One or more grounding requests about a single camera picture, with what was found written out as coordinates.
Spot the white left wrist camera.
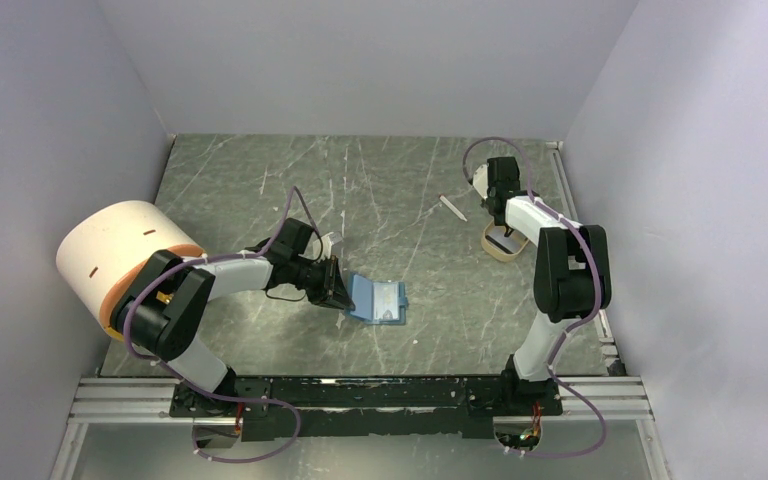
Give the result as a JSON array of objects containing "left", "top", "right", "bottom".
[{"left": 321, "top": 232, "right": 344, "bottom": 258}]

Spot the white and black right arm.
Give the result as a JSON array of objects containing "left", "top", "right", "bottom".
[{"left": 483, "top": 157, "right": 612, "bottom": 414}]

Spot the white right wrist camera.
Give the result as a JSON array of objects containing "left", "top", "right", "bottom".
[{"left": 472, "top": 164, "right": 488, "bottom": 199}]

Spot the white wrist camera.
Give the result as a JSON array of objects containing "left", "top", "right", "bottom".
[
  {"left": 321, "top": 232, "right": 344, "bottom": 258},
  {"left": 472, "top": 164, "right": 488, "bottom": 199}
]

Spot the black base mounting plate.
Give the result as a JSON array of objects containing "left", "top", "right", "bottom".
[{"left": 169, "top": 371, "right": 562, "bottom": 441}]

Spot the aluminium rail frame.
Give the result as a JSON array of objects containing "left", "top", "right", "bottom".
[{"left": 50, "top": 377, "right": 234, "bottom": 479}]

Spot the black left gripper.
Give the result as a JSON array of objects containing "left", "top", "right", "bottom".
[{"left": 290, "top": 255, "right": 355, "bottom": 312}]

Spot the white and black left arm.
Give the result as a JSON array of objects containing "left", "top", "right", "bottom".
[{"left": 109, "top": 218, "right": 354, "bottom": 416}]

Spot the white and orange cylinder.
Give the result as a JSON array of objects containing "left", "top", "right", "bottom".
[{"left": 55, "top": 200, "right": 204, "bottom": 341}]

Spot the white pen with red cap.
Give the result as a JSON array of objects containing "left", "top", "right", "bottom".
[{"left": 438, "top": 194, "right": 468, "bottom": 222}]

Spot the blue card holder wallet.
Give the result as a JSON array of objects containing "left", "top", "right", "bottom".
[{"left": 345, "top": 272, "right": 408, "bottom": 325}]

